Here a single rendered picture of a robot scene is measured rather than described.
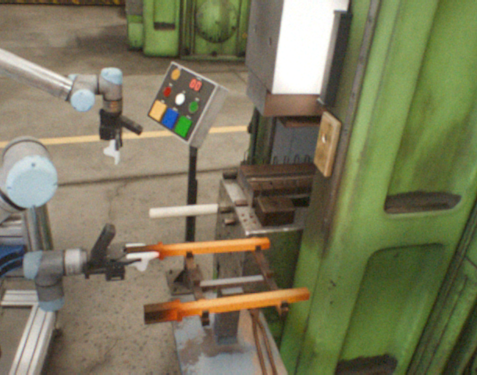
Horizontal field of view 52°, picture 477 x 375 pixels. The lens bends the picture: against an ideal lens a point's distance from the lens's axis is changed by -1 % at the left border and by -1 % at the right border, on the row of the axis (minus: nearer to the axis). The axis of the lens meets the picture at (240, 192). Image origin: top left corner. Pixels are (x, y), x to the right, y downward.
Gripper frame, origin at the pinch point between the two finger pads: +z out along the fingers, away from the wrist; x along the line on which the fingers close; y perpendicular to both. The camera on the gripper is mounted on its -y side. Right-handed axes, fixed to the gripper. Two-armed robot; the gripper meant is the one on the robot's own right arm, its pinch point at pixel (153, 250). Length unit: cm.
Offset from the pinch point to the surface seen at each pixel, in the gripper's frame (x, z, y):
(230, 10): -509, 142, 33
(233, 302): 24.9, 18.1, -0.8
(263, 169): -43, 45, -2
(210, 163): -230, 67, 97
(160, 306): 24.8, -0.7, -1.9
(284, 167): -43, 54, -2
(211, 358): 19.3, 15.0, 26.4
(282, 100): -28, 43, -35
